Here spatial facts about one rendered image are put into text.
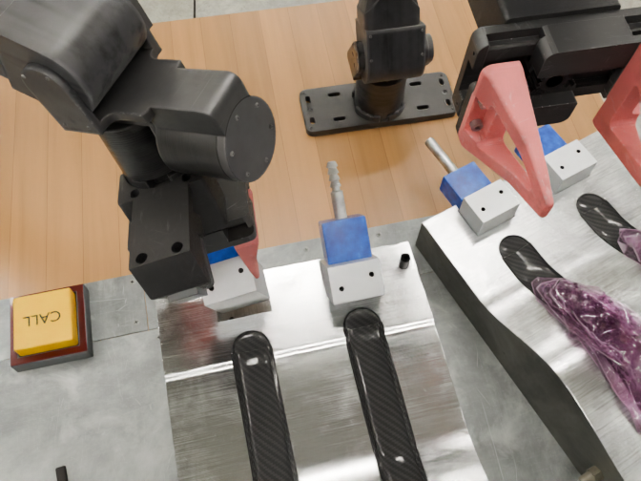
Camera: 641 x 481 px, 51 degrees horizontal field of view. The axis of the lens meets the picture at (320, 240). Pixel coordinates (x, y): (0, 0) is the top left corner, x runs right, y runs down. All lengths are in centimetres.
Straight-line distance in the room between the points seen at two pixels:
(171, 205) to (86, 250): 35
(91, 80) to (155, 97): 4
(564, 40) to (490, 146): 7
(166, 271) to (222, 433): 22
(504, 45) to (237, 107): 16
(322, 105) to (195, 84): 46
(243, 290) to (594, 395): 33
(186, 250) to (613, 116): 27
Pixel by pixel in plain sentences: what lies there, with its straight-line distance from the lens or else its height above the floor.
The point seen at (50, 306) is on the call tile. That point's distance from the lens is 76.
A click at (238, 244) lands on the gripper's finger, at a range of 54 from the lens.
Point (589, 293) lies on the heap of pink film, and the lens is 69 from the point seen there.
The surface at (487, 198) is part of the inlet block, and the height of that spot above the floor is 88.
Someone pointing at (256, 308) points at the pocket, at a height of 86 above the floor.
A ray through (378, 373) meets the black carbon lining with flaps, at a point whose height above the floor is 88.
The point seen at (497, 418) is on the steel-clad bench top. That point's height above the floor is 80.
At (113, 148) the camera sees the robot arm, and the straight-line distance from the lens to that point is 49.
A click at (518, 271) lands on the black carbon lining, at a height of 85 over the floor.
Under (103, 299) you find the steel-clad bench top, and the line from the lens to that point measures 78.
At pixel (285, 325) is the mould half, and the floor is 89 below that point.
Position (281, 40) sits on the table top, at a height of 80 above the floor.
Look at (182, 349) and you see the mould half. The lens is 65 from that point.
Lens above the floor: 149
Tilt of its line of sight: 62 degrees down
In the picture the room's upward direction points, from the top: 1 degrees clockwise
